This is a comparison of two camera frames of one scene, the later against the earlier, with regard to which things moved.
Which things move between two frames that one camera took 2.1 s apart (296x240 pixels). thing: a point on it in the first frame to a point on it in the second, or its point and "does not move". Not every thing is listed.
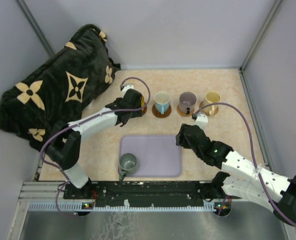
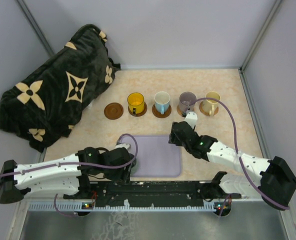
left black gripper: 137,114 to 123,176
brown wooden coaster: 158,114 does not move
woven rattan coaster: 201,105 does not move
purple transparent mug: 187,102 does not move
